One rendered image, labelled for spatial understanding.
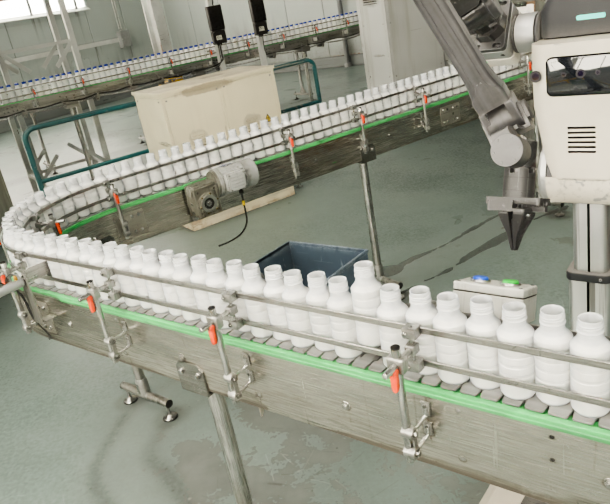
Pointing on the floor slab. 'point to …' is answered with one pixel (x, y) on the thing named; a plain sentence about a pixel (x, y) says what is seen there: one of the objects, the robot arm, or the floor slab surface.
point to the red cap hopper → (29, 73)
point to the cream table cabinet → (210, 117)
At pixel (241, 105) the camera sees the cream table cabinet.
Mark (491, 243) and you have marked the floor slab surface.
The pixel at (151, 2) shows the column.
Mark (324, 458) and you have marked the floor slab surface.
